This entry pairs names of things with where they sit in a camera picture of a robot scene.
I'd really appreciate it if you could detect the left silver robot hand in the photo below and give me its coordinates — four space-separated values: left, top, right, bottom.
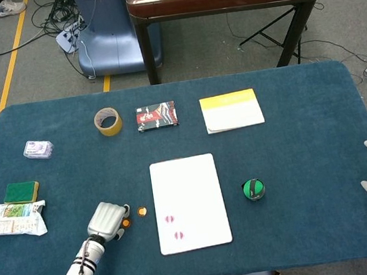
83 198 134 246

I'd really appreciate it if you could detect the person in black clothes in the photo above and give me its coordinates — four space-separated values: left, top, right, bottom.
0 0 28 18

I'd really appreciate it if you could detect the white green snack bag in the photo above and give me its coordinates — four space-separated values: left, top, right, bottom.
0 195 51 242

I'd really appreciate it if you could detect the black red small box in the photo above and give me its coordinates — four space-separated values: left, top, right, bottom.
134 100 180 133

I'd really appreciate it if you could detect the yellow white notebook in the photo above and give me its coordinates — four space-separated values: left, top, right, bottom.
198 86 267 136

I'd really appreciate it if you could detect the green ball with black strap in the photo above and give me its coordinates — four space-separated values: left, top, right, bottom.
240 177 267 203

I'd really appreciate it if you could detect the green yellow sponge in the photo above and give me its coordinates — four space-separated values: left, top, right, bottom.
1 179 42 207

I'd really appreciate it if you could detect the black floor cable bundle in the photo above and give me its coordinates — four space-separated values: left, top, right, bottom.
29 0 87 39

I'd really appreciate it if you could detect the clear plastic packet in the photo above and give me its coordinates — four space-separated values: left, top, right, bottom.
22 137 56 163

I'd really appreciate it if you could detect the white magnetic board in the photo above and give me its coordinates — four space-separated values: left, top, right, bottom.
147 151 235 257

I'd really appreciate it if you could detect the yellow tape roll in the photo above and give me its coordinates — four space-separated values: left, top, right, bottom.
92 105 125 139

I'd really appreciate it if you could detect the blue felt table cloth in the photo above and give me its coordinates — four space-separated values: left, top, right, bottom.
0 54 367 275

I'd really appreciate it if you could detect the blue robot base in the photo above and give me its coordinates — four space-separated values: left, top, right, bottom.
69 0 166 81

